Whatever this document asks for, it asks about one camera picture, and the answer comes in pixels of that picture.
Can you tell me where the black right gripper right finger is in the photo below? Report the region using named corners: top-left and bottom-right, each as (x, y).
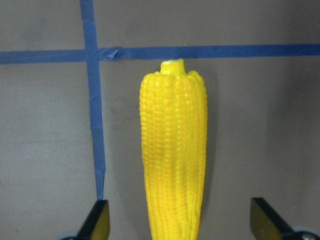
top-left (250, 197), bottom-right (320, 240)

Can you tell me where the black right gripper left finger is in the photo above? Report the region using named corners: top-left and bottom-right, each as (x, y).
top-left (60, 200), bottom-right (110, 240)

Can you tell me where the yellow plastic corn cob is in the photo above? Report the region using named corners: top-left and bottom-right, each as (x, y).
top-left (139, 59), bottom-right (208, 240)

